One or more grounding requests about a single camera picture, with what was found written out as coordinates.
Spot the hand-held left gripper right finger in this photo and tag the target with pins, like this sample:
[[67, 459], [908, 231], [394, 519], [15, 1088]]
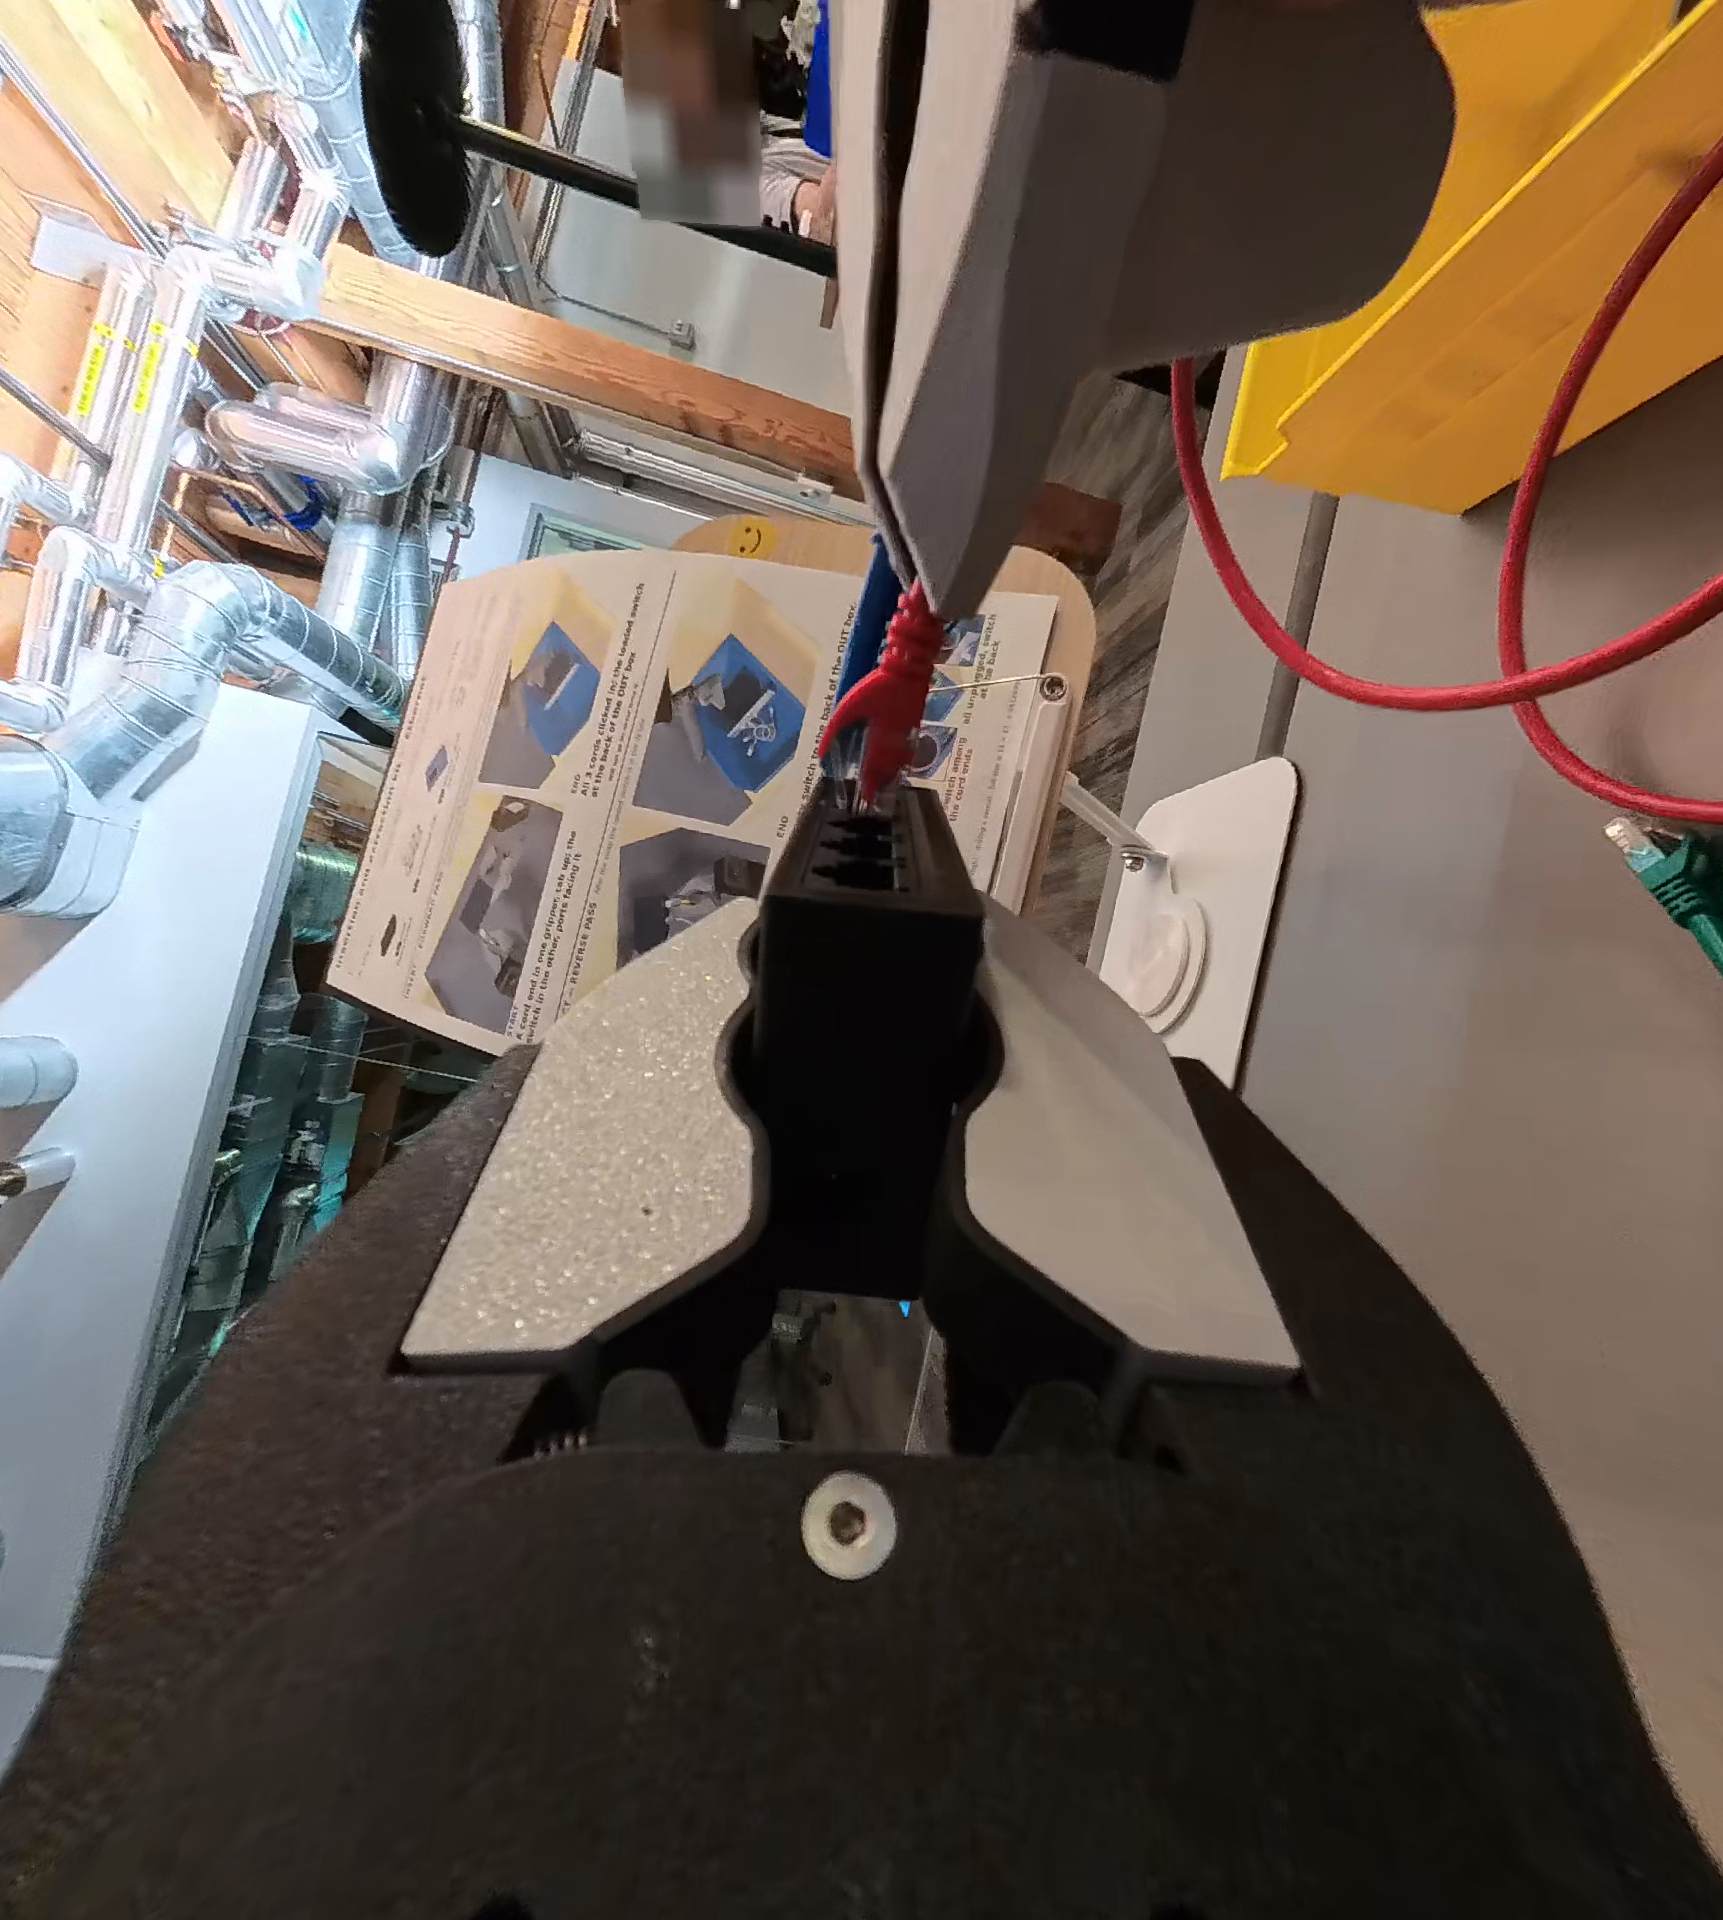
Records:
[[1117, 1203]]

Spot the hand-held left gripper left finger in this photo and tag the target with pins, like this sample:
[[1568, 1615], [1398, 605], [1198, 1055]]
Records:
[[604, 1189]]

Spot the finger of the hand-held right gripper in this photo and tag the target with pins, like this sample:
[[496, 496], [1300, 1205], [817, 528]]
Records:
[[981, 304]]

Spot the black ethernet switch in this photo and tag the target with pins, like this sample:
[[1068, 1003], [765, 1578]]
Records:
[[862, 1082]]

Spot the yellow bin with divider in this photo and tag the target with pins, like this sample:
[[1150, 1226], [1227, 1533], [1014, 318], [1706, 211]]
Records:
[[1552, 304]]

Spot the white stand base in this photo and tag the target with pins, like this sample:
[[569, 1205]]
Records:
[[1233, 868]]

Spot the printed instruction sheet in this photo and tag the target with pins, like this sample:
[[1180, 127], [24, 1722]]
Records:
[[502, 834]]

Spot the wooden beam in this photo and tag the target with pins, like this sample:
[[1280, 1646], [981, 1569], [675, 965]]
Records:
[[579, 350]]

